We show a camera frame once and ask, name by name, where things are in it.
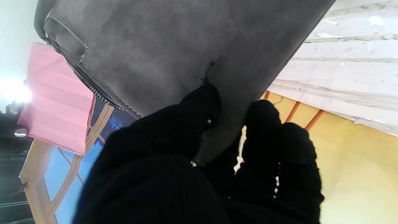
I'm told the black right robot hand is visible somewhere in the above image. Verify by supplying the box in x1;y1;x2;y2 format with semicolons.
0;102;31;147

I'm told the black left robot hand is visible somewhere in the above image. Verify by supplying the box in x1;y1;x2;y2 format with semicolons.
73;82;326;224

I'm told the pink cloth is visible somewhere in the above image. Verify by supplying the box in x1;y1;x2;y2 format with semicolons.
17;43;96;156

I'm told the grey suede zip pouch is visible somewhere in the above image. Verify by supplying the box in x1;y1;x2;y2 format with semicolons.
34;0;337;166

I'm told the white framed window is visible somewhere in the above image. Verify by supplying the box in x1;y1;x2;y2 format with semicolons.
19;103;135;224

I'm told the floor lamp with wooden legs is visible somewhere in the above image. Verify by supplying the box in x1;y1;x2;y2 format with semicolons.
263;90;326;132

